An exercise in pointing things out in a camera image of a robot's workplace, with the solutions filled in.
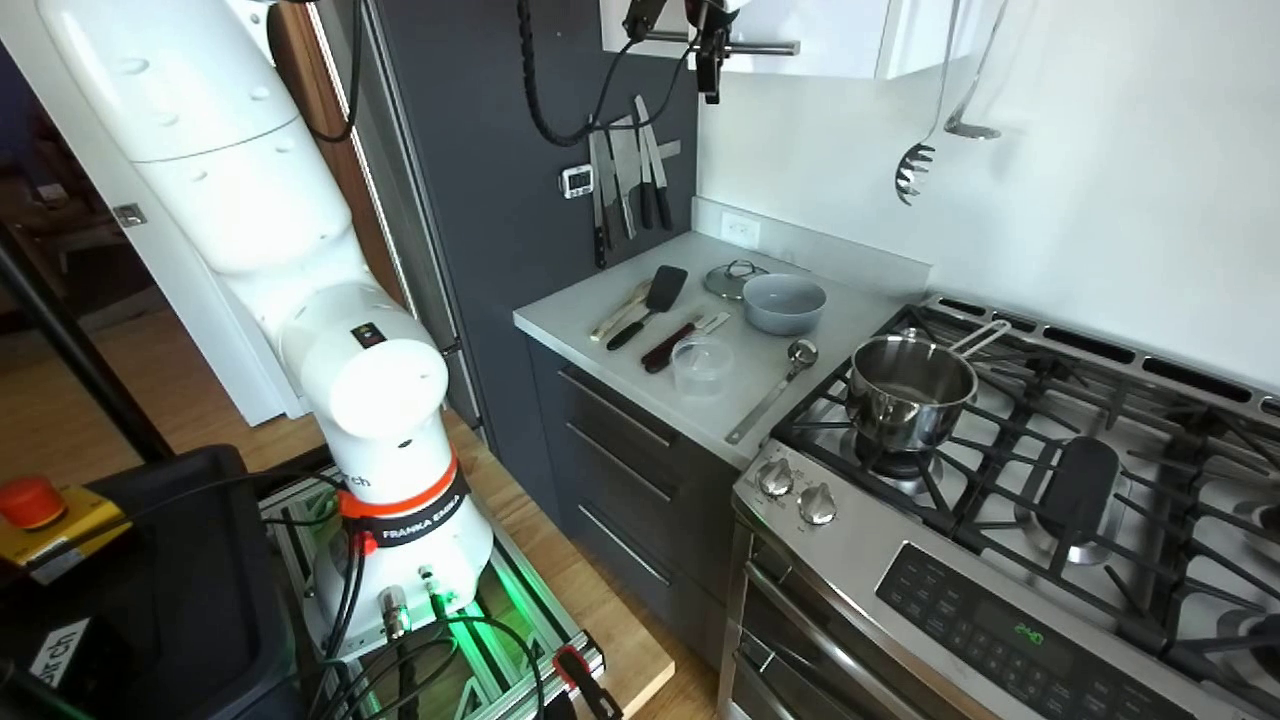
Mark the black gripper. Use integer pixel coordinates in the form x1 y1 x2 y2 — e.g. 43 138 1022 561
682 0 740 107

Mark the clear plastic cup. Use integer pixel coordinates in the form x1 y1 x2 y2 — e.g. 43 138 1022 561
669 334 740 400

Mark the dark grey drawer cabinet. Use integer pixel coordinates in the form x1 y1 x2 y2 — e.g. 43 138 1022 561
521 329 744 639

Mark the magnetic knife strip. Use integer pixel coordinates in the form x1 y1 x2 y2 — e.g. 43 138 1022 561
580 138 689 169

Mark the long narrow kitchen knife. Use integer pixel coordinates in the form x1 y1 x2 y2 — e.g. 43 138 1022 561
633 91 679 237

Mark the wide blade kitchen knife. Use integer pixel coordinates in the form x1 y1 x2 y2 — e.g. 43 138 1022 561
603 114 642 246

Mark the short kitchen knife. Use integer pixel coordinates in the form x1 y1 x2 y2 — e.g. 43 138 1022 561
584 115 616 264

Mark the glass pot lid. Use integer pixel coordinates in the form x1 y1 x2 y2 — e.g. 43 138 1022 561
699 257 780 308

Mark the black spatula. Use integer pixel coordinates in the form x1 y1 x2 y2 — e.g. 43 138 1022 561
603 260 691 357

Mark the grey bowl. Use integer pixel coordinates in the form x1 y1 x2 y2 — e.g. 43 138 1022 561
740 267 832 342

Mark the steel slotted turner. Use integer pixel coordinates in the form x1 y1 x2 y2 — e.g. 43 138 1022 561
938 0 1019 145

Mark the stainless steel refrigerator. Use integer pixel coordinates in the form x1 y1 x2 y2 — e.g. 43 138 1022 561
357 0 702 501

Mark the small steel saucepan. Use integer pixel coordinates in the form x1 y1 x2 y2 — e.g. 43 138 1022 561
844 316 1017 464

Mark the aluminium robot mounting stand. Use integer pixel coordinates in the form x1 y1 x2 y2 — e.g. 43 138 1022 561
255 455 679 720

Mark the stainless gas stove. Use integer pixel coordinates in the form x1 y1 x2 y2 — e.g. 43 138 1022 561
716 288 1280 720

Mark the black tripod leg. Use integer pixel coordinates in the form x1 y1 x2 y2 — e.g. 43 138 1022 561
0 224 179 472

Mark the black controller case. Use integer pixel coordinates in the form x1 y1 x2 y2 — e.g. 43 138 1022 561
0 440 307 720

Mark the yellow emergency stop box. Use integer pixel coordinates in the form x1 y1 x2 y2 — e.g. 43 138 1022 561
0 472 136 586

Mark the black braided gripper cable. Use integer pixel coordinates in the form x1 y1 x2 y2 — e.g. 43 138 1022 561
512 0 673 151

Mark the red handled spreader knife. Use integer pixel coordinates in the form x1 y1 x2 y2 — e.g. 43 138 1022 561
651 308 733 365

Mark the long handled steel scoop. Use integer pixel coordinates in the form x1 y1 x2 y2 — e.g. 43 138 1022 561
725 335 824 449

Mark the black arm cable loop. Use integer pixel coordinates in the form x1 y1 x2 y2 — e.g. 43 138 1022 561
264 0 363 147

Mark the black base cable bundle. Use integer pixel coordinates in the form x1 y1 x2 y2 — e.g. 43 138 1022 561
290 522 418 720

